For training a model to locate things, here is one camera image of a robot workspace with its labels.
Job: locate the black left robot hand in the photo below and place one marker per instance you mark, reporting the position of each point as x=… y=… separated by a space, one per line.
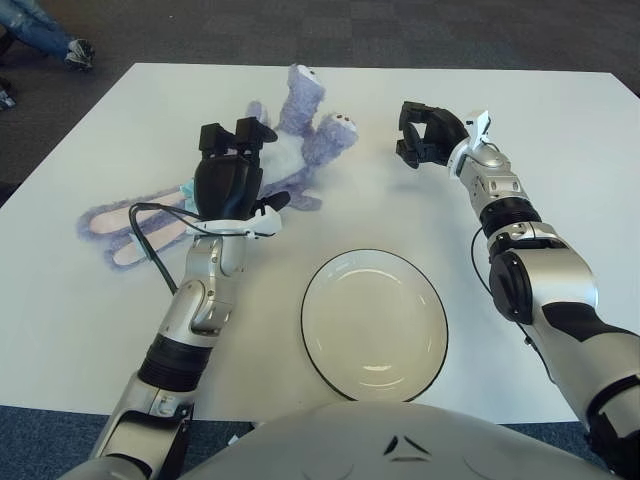
x=225 y=185

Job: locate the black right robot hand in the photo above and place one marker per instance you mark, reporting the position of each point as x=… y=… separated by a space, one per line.
x=442 y=132

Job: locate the purple plush bunny doll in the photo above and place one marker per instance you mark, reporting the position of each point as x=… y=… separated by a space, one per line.
x=305 y=115

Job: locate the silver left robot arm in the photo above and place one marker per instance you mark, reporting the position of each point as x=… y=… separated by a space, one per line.
x=200 y=300

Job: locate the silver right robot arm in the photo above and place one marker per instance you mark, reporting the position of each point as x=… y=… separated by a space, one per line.
x=550 y=285

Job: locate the white plate with black rim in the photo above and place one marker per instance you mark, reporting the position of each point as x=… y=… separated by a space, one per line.
x=375 y=325

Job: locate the grey white sneaker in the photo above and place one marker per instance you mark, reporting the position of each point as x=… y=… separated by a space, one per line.
x=80 y=52

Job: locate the blue jeans leg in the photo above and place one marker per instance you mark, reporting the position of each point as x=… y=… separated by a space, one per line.
x=35 y=25

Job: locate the silver robot torso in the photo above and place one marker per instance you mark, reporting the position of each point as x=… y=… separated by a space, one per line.
x=400 y=440

